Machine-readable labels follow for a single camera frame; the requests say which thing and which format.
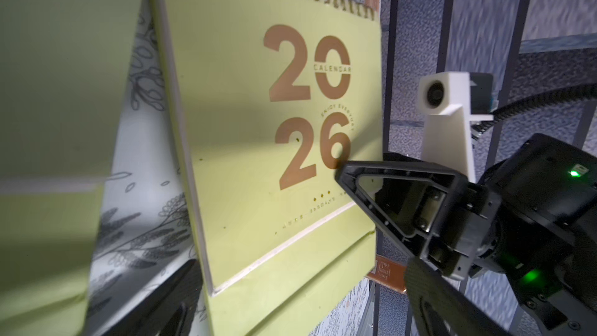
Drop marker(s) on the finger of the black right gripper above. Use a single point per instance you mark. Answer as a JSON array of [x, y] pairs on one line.
[[407, 200]]

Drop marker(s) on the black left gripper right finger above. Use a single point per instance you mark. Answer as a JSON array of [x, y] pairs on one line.
[[439, 308]]

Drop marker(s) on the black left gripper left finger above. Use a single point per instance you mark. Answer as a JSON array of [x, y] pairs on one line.
[[168, 310]]

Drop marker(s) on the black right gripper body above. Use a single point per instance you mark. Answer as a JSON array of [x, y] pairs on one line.
[[466, 233]]

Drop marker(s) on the green 2026 calendar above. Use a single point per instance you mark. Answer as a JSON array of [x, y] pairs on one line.
[[64, 68], [268, 100]]

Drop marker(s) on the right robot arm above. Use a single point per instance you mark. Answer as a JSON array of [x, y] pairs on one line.
[[531, 217]]

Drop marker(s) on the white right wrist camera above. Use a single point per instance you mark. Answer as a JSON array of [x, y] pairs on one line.
[[451, 103]]

